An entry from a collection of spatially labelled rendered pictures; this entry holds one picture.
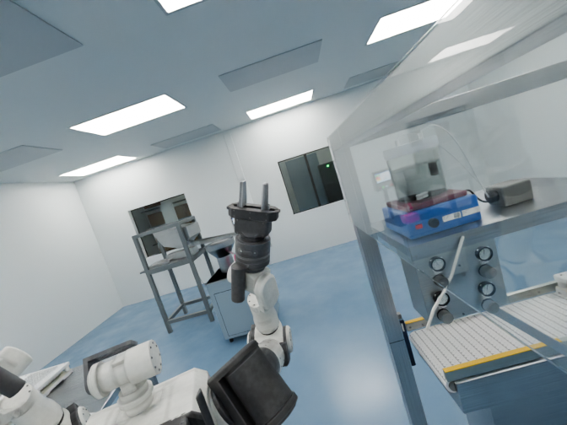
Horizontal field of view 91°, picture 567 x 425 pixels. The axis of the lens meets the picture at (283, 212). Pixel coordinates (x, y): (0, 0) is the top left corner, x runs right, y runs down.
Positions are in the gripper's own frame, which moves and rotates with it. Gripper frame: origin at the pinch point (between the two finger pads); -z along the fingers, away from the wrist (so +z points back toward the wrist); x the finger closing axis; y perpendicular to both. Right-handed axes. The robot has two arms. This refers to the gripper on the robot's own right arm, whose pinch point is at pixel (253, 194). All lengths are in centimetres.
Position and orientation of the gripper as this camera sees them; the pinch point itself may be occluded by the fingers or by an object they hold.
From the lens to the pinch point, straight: 65.9
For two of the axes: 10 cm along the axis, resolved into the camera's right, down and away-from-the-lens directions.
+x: -9.8, -1.2, 1.8
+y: 2.1, -3.1, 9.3
